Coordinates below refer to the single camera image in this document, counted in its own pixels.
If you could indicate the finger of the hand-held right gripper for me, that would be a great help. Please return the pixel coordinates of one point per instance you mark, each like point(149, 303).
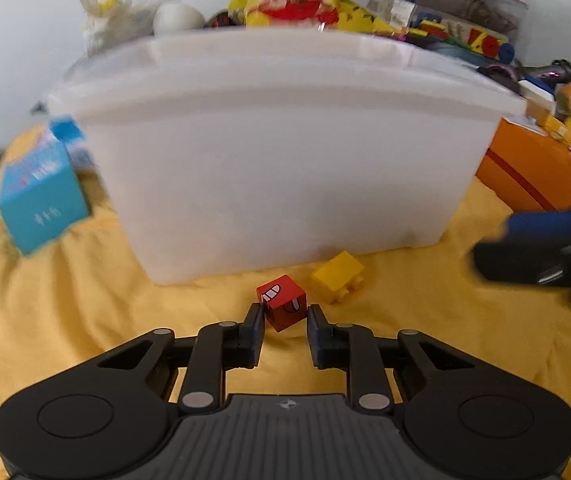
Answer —
point(555, 221)
point(520, 262)

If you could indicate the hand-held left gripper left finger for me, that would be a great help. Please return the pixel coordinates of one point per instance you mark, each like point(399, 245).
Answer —
point(254, 332)

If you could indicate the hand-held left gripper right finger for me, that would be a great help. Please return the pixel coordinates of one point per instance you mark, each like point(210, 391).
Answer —
point(316, 337)

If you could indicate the red printed cube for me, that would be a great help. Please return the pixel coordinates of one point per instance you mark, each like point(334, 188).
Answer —
point(285, 307)

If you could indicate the white plastic bin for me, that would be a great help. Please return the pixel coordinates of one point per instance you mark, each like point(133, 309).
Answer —
point(265, 160)

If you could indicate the orange box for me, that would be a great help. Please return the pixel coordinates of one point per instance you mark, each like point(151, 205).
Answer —
point(530, 175)

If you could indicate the yellow toy brick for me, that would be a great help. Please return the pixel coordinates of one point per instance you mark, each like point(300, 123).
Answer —
point(335, 275)

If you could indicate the small white carton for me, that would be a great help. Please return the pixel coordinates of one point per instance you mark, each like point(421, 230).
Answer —
point(535, 95)

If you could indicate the yellow blanket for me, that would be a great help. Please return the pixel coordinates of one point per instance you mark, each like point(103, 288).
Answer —
point(65, 310)

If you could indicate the colourful wooden toy set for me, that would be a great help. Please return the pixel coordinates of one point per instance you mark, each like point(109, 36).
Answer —
point(465, 37)

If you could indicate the light blue cardboard box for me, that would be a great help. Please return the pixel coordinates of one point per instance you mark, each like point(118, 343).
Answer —
point(40, 200)

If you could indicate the yellow printed plastic bag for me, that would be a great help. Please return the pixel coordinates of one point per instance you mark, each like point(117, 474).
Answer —
point(350, 15)

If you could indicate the dark round toy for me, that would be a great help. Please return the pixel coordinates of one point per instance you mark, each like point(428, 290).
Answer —
point(223, 19)

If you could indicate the white egg-shaped object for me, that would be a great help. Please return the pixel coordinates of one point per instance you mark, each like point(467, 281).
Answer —
point(178, 17)

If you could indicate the white plastic bag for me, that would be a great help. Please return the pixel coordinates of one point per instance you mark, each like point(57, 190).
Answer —
point(115, 20)

